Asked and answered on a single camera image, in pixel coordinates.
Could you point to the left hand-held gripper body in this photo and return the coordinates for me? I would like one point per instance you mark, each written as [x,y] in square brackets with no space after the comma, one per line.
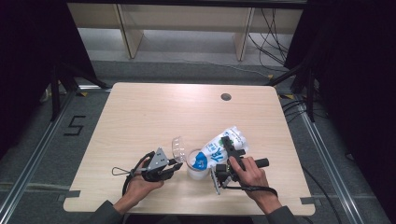
[158,160]

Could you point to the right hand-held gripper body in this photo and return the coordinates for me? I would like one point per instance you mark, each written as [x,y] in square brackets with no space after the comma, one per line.
[222,174]

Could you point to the white and blue milk pouch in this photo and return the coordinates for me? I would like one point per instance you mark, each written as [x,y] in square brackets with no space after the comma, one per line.
[214,152]

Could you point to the clear jar with hinged lid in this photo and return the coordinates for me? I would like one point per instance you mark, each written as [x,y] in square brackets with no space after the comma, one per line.
[196,175]

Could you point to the person's right hand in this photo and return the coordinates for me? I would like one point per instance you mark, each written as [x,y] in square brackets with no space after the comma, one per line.
[253,180]

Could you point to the person's left hand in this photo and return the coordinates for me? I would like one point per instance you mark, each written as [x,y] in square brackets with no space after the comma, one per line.
[140,188]

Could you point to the round grey table grommet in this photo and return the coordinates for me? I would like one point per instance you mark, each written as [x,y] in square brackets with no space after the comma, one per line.
[226,96]

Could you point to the person's dark lap clothing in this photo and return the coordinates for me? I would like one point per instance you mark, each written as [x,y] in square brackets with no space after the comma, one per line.
[186,220]

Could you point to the yellow and black tape piece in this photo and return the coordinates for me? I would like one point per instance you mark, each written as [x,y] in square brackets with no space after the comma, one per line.
[286,96]
[270,76]
[82,94]

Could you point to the grey tape strip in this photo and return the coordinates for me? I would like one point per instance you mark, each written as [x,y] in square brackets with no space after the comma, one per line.
[73,193]
[308,200]

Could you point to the black metal stand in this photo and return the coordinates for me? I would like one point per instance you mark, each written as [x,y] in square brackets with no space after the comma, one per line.
[310,93]
[55,93]

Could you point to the light wooden shelf unit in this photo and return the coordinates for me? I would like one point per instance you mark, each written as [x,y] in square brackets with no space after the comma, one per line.
[186,18]

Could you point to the dark curtain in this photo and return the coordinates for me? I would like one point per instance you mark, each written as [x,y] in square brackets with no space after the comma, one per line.
[25,46]
[358,62]

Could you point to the aluminium floor rail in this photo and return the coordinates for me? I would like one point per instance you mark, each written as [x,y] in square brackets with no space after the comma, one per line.
[40,149]
[323,155]

